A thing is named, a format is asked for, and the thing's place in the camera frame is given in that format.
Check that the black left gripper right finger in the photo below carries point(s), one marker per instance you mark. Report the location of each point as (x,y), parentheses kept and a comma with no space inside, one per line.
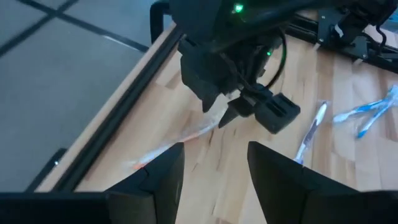
(286,193)

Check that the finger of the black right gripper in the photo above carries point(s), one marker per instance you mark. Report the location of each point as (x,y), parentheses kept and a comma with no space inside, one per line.
(237,110)
(202,81)

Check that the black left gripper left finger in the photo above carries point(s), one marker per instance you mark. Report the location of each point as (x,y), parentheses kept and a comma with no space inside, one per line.
(155,193)

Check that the pink white bagged toothbrush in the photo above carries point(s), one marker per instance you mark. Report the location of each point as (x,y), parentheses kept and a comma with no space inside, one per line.
(192,136)

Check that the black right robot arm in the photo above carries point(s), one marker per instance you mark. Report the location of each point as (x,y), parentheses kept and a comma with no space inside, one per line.
(211,15)

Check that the purple white bagged toothbrush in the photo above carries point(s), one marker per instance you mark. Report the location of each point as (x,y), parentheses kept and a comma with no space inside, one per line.
(311,133)

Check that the blue white bagged toothbrush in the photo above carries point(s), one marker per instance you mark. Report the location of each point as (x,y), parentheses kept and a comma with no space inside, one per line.
(373,119)
(362,108)

